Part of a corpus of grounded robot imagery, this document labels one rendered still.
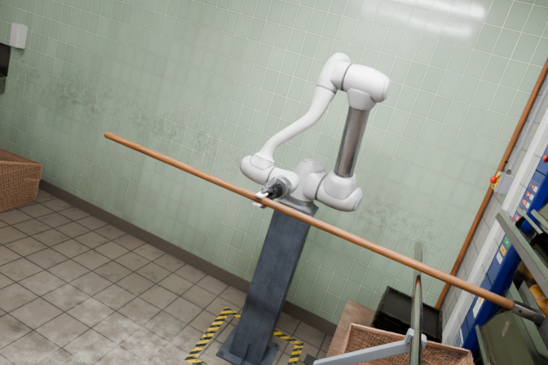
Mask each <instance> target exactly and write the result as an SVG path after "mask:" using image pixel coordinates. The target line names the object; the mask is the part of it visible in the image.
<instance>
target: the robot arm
mask: <svg viewBox="0 0 548 365"><path fill-rule="evenodd" d="M350 62H351V60H350V59H349V57H348V56H346V55H345V54H343V53H335V54H333V55H332V56H331V57H330V58H329V59H328V61H327V62H326V64H325V66H324V67H323V68H322V70H321V73H320V76H319V77H318V81H317V83H316V88H315V93H314V96H313V100H312V105H311V107H310V109H309V111H308V112H307V114H306V115H305V116H303V117H302V118H300V119H299V120H297V121H296V122H295V123H293V124H292V125H289V126H288V127H286V128H285V129H283V130H282V131H280V132H279V133H277V134H275V135H274V136H272V137H271V138H270V139H269V140H268V141H267V142H266V143H265V144H264V146H263V148H262V149H261V151H260V152H258V153H255V154H254V155H253V156H246V157H244V158H243V159H242V160H241V163H240V170H241V172H242V173H243V174H244V175H245V176H246V177H247V178H248V179H250V180H252V181H254V182H256V183H258V184H261V185H264V186H265V188H263V187H262V188H261V192H259V193H257V194H255V196H256V197H258V198H260V199H262V198H263V197H266V198H268V199H270V200H274V199H277V198H281V199H282V200H280V201H279V203H280V204H282V205H285V206H287V207H290V208H291V209H295V210H298V211H299V212H302V213H305V214H306V215H310V214H311V211H312V210H313V208H315V207H316V205H315V204H313V200H317V201H319V202H321V203H322V204H325V205H327V206H329V207H330V208H333V209H336V210H339V211H343V212H351V211H356V210H357V209H358V207H359V206H360V203H361V201H362V200H363V192H362V190H361V189H360V187H358V184H357V177H356V175H355V174H354V171H355V167H356V162H357V158H358V155H359V152H360V146H361V143H362V140H363V137H364V134H365V129H366V126H367V122H368V119H369V114H370V110H371V109H372V108H374V106H375V105H376V103H381V102H383V101H385V100H386V99H387V97H388V96H389V94H390V92H391V81H390V79H389V78H388V77H387V76H386V75H385V74H383V73H381V72H379V71H378V70H376V69H373V68H369V67H366V66H363V65H359V64H352V63H350ZM338 90H340V91H344V92H347V102H348V104H349V107H348V110H347V117H346V120H345V125H344V128H343V132H342V138H341V142H340V146H339V149H338V156H337V160H336V163H335V167H334V169H332V170H330V171H329V173H328V174H327V173H326V172H325V171H324V170H325V167H324V166H323V165H322V164H321V162H320V161H318V160H315V159H312V158H304V159H303V160H302V161H300V162H299V163H298V165H297V166H296V168H295V170H294V172H292V171H288V170H284V169H279V168H277V167H275V166H274V160H273V158H272V156H273V152H274V151H275V150H276V148H277V147H279V146H280V145H281V144H282V143H284V142H286V141H288V140H290V139H291V138H293V137H295V136H296V135H298V134H301V133H302V132H303V131H305V130H307V129H309V128H310V127H312V126H313V125H315V124H316V123H317V122H318V121H319V120H320V118H321V117H322V115H323V114H324V112H325V110H326V108H327V107H328V106H329V104H330V102H331V101H332V99H333V98H334V96H335V95H336V93H337V91H338Z"/></svg>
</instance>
